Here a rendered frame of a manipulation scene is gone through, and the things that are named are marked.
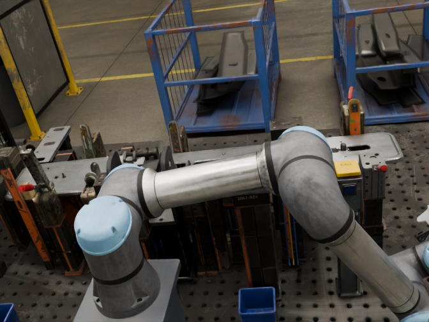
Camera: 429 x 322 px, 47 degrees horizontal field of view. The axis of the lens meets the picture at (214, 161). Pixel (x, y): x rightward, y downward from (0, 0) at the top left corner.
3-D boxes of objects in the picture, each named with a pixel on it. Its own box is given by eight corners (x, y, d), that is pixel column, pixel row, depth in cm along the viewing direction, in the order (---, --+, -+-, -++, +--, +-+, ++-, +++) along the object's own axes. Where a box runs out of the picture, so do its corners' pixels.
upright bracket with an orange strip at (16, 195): (55, 267, 183) (4, 155, 157) (54, 269, 182) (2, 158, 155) (48, 268, 183) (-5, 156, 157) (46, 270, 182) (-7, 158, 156)
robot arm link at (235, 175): (79, 204, 106) (332, 152, 94) (99, 165, 119) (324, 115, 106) (102, 244, 112) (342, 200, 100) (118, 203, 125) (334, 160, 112)
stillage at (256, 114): (199, 85, 479) (180, -15, 429) (281, 78, 462) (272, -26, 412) (171, 150, 381) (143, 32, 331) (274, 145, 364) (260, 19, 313)
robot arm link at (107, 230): (82, 282, 102) (60, 234, 95) (99, 238, 114) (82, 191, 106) (136, 280, 100) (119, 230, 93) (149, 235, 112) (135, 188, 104)
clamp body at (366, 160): (382, 236, 170) (384, 147, 151) (389, 259, 161) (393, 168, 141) (353, 237, 171) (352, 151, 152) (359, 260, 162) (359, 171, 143)
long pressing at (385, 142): (390, 128, 173) (390, 124, 172) (406, 163, 154) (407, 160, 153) (25, 167, 192) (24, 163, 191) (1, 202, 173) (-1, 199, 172)
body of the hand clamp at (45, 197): (86, 261, 183) (55, 186, 164) (80, 275, 177) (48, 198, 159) (71, 262, 184) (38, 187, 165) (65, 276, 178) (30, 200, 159)
